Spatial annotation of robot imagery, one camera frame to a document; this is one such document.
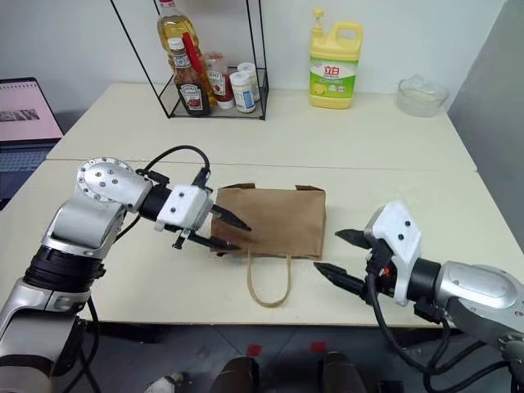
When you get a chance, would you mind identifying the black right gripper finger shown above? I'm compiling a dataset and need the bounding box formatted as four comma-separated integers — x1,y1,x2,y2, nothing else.
334,228,373,251
313,262,368,303

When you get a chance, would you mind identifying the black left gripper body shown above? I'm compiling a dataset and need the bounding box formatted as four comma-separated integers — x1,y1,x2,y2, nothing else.
171,203,219,251

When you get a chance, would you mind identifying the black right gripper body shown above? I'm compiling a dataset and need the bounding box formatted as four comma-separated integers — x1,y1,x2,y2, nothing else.
359,239,397,306

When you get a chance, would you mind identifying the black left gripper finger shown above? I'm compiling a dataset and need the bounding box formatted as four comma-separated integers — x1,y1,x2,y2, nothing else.
190,233,242,251
210,205,252,233

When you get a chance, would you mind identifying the brown paper bag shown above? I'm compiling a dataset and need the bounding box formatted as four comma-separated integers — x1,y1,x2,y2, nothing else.
208,183,328,308

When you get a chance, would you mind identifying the dark rounded shape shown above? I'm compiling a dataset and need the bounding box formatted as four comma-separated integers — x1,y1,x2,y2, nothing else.
210,356,261,393
318,351,368,393

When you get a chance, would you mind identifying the white seasoning jar blue label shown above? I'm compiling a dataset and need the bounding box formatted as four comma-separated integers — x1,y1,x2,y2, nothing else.
229,71,259,115

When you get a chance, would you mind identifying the dark Heinz sauce bottle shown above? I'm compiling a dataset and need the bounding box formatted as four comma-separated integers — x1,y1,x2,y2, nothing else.
169,38,212,118

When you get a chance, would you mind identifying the small red ketchup bottle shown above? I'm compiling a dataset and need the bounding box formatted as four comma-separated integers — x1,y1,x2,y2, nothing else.
205,52,236,111

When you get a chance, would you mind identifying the clear glass bowl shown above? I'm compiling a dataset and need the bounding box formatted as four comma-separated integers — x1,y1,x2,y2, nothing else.
396,74,450,119

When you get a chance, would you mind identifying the yellow dish detergent bottle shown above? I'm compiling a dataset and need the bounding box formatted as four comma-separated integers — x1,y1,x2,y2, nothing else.
308,7,365,110

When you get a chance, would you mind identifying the grey partition panel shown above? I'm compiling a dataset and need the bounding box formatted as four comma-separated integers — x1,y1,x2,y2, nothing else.
446,0,524,248

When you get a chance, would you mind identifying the open laptop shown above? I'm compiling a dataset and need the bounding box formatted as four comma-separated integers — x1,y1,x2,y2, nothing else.
0,77,66,210

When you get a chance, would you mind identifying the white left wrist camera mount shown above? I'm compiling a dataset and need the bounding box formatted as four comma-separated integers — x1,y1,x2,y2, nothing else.
154,183,215,233

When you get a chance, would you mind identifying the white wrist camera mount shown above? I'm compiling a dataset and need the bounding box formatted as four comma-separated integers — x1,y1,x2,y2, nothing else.
364,200,423,307
154,183,215,233

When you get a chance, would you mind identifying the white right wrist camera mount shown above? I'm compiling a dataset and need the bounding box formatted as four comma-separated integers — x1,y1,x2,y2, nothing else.
364,200,423,307

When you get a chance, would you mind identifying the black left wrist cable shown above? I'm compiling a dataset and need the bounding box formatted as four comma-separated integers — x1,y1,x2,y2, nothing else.
134,144,212,193

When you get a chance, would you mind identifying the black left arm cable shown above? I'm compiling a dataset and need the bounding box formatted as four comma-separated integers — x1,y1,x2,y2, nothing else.
75,300,102,393

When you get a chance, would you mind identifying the black wire rack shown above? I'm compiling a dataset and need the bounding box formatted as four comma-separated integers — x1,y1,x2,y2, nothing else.
109,0,269,122

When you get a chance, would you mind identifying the cooking oil bottle red handle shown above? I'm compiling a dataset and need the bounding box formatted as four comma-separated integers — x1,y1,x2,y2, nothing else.
156,0,219,108

